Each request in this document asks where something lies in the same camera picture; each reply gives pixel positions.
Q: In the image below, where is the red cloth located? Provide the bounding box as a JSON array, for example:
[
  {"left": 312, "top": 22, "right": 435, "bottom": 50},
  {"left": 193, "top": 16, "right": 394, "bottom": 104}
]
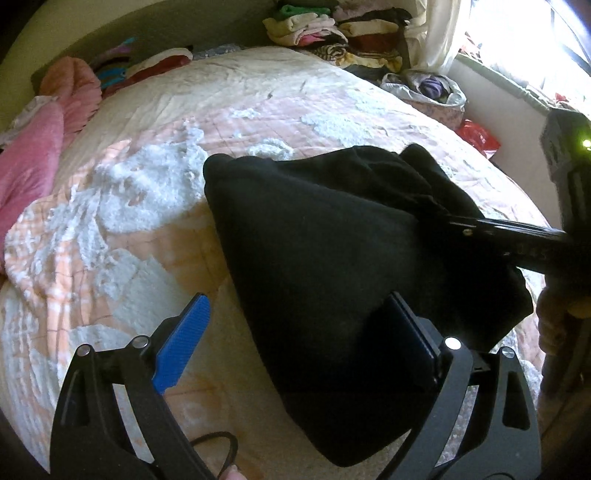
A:
[{"left": 104, "top": 53, "right": 193, "bottom": 96}]

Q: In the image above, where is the person's right hand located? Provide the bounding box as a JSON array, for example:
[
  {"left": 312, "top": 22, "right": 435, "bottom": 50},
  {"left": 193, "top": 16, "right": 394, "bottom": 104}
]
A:
[{"left": 536, "top": 282, "right": 574, "bottom": 357}]

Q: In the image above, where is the white curtain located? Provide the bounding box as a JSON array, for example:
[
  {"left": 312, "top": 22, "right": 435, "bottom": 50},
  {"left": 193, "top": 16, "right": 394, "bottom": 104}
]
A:
[{"left": 422, "top": 0, "right": 472, "bottom": 80}]

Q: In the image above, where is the black sweater with orange patches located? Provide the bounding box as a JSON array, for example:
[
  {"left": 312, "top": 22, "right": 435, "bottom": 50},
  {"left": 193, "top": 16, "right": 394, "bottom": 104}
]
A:
[{"left": 203, "top": 144, "right": 535, "bottom": 468}]

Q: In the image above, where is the clear plastic bag of clothes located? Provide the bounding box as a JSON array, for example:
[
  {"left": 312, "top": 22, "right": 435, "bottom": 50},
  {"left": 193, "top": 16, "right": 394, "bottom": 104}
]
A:
[{"left": 380, "top": 68, "right": 468, "bottom": 126}]

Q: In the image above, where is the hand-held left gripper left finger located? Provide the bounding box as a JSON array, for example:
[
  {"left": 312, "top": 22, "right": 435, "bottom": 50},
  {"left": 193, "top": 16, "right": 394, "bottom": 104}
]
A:
[{"left": 48, "top": 292, "right": 218, "bottom": 480}]

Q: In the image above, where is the red plastic bag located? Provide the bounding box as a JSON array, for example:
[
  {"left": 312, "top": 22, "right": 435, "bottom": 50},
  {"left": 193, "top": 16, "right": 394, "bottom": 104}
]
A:
[{"left": 456, "top": 118, "right": 502, "bottom": 161}]

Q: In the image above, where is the pink duvet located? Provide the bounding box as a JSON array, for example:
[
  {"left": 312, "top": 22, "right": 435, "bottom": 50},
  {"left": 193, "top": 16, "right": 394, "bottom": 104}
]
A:
[{"left": 0, "top": 55, "right": 103, "bottom": 241}]

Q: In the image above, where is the white cloth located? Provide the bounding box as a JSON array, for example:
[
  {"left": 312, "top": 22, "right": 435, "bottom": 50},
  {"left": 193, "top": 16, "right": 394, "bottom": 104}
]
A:
[{"left": 124, "top": 46, "right": 193, "bottom": 77}]

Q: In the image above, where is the pink and white quilt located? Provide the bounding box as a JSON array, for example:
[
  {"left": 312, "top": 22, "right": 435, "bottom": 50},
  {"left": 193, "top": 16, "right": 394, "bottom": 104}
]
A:
[{"left": 0, "top": 46, "right": 555, "bottom": 480}]

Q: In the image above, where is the bright window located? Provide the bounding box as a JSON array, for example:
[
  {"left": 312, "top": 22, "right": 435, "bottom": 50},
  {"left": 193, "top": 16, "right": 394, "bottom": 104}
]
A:
[{"left": 457, "top": 0, "right": 591, "bottom": 112}]

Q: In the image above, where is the grey-green headboard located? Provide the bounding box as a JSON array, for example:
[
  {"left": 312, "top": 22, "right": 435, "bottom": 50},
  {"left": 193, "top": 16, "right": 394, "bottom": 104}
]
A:
[{"left": 0, "top": 0, "right": 288, "bottom": 99}]

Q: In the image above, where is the black cable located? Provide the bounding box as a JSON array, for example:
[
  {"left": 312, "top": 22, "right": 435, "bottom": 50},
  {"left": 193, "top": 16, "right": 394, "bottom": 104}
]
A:
[{"left": 188, "top": 431, "right": 241, "bottom": 480}]

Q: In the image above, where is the striped colourful cloth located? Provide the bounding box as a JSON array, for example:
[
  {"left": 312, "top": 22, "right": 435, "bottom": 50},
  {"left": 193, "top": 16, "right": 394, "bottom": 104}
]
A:
[{"left": 90, "top": 37, "right": 140, "bottom": 92}]

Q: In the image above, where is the grey-blue patterned cloth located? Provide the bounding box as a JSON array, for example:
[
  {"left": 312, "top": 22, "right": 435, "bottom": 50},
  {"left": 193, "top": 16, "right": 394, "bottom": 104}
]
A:
[{"left": 191, "top": 43, "right": 244, "bottom": 62}]

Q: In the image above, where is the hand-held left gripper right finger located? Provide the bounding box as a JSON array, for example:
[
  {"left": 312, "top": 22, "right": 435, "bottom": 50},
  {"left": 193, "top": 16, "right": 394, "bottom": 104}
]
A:
[{"left": 385, "top": 290, "right": 543, "bottom": 480}]

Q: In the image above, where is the pile of folded clothes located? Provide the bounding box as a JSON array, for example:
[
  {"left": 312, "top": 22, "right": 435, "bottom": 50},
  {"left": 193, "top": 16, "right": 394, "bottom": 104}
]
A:
[{"left": 262, "top": 0, "right": 433, "bottom": 82}]

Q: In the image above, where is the pale lilac cloth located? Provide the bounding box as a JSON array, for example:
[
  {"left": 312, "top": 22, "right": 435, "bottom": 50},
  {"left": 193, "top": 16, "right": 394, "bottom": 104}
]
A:
[{"left": 0, "top": 95, "right": 48, "bottom": 145}]

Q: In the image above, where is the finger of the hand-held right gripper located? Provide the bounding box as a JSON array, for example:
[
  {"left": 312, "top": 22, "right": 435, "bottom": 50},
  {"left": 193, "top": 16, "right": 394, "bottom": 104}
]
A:
[
  {"left": 503, "top": 241, "right": 573, "bottom": 274},
  {"left": 443, "top": 215, "right": 572, "bottom": 247}
]

